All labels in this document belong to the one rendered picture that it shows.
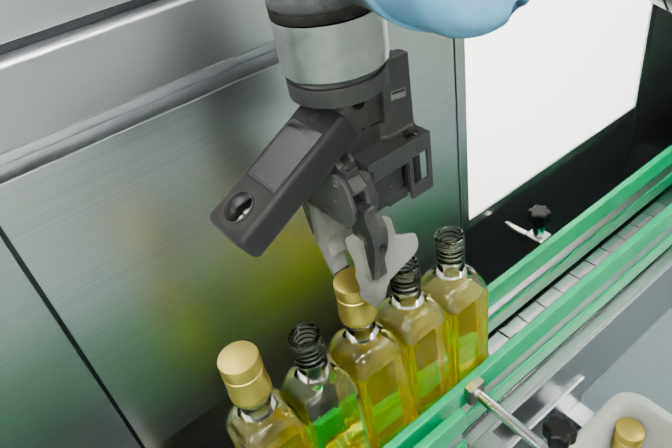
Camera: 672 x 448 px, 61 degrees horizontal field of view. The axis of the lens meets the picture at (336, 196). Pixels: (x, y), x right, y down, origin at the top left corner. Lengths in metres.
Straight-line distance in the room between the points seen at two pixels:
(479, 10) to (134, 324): 0.43
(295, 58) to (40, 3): 0.19
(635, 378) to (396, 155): 0.64
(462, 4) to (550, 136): 0.66
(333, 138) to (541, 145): 0.53
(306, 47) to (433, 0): 0.14
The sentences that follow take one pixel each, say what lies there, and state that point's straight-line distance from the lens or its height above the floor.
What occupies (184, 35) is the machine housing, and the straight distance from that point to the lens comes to 0.48.
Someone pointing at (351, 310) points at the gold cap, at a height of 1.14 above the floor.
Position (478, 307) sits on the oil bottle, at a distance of 0.62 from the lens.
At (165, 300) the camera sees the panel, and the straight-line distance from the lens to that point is 0.57.
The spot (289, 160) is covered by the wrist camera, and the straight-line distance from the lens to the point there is 0.39.
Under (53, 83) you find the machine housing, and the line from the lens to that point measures 0.46.
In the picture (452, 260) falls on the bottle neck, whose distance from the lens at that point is 0.57.
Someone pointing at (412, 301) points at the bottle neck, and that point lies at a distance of 0.56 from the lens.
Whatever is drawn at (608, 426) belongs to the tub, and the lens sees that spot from 0.84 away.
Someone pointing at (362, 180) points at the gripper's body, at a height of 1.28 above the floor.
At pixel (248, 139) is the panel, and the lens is 0.53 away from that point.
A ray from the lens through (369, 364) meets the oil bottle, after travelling 0.55.
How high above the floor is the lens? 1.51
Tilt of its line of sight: 36 degrees down
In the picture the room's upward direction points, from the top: 11 degrees counter-clockwise
